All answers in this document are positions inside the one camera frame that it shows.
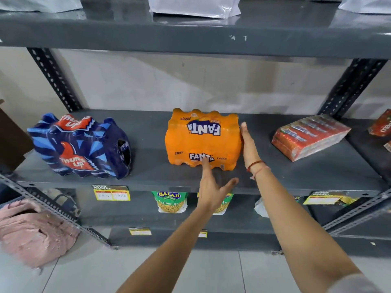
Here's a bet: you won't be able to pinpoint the person's right hand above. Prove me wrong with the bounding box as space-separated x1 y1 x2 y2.
240 121 264 172

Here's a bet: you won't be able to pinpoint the person's left hand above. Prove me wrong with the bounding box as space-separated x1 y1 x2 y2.
197 157 240 213

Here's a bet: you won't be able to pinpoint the orange Fanta bottle pack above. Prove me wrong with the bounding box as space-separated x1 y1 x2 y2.
165 108 244 171

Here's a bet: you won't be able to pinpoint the red Maaza carton multipack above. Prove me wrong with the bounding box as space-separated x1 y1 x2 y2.
271 114 352 162

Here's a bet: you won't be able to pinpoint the grey metal shelving rack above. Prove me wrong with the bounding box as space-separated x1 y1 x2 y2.
0 0 391 251

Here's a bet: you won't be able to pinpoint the blue Thums Up bottle pack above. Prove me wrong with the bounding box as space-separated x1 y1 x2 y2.
26 112 133 180

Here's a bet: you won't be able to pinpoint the person's left forearm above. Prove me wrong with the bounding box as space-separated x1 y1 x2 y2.
116 206 222 293

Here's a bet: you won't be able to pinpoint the person's right forearm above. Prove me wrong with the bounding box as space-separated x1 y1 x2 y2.
250 166 355 293

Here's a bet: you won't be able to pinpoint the person's right white sleeve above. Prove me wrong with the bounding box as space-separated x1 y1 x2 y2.
328 273 382 293

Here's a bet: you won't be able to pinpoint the red thread wristband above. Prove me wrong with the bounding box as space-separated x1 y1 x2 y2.
246 160 271 180

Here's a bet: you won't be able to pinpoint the green snack packet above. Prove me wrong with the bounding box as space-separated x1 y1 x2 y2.
152 191 189 214
213 192 235 216
254 197 269 218

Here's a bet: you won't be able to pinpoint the dark gold snack packets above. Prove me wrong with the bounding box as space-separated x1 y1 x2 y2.
337 195 360 206

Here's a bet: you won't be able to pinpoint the grey metal side rack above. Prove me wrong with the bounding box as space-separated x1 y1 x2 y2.
308 57 391 257

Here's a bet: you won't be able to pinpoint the small red juice carton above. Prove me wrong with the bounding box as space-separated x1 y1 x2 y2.
368 109 391 137

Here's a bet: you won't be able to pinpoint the pink backpack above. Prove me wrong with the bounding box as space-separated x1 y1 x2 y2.
0 198 81 269

